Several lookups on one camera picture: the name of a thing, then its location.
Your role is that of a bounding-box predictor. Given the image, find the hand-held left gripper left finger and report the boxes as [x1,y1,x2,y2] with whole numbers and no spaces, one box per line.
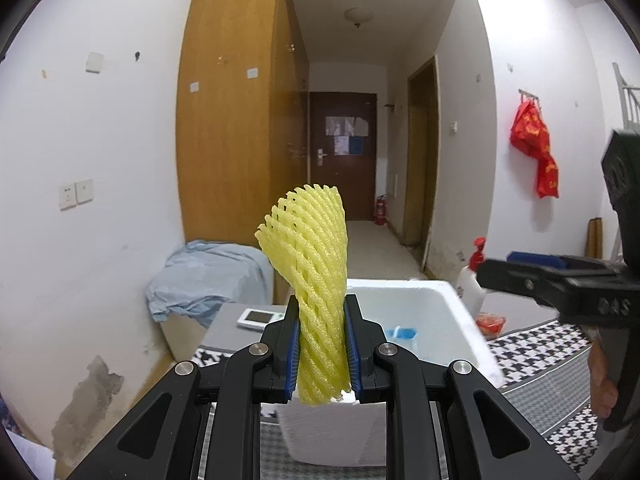
[65,294,301,480]

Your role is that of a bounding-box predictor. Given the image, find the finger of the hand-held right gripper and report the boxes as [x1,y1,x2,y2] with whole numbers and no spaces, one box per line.
[506,252,626,276]
[475,258,568,313]

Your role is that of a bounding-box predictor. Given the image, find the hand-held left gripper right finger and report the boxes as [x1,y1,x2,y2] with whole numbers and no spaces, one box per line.
[342,294,581,480]

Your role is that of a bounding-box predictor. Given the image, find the white foam box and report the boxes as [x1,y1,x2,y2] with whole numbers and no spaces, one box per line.
[275,279,506,466]

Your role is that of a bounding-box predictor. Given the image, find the yellow foam fruit net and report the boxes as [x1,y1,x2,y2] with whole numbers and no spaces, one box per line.
[255,184,353,407]

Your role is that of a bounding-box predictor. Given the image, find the person's right hand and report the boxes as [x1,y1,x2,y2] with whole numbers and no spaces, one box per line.
[587,342,621,418]

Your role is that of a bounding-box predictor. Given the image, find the white pump bottle red cap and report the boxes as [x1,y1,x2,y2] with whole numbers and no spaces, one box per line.
[455,237,488,313]

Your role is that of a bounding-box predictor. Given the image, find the red snack packet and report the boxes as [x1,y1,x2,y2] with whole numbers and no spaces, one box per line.
[475,312,507,336]

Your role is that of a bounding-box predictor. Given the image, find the white handheld device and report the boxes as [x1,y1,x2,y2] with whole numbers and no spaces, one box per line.
[237,308,285,331]

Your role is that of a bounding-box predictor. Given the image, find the grey table cover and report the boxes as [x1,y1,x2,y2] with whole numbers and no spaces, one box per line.
[200,302,288,353]

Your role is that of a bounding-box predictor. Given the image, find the wooden board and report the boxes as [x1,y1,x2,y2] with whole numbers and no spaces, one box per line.
[587,217,603,258]

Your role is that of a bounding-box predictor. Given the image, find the houndstooth cloth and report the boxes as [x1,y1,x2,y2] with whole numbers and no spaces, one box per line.
[190,322,640,480]

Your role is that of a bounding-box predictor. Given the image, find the red plastic bags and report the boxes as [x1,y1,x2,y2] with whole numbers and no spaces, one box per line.
[510,100,560,199]

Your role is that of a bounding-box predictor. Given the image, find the light blue cloth pile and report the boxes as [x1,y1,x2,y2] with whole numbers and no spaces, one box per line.
[146,240,273,328]

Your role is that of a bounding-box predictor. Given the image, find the wooden side door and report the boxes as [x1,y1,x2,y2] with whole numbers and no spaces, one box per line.
[406,55,440,261]

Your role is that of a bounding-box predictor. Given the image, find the dark brown door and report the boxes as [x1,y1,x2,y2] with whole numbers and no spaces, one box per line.
[308,91,377,221]

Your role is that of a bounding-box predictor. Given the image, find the white paper notices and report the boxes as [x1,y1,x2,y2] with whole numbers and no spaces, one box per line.
[326,116,370,156]

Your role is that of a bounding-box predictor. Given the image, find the wooden wardrobe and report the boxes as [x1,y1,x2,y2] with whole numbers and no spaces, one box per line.
[175,0,310,246]

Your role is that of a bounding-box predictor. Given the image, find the white bunk bed frame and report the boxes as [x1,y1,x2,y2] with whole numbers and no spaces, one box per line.
[612,62,640,126]

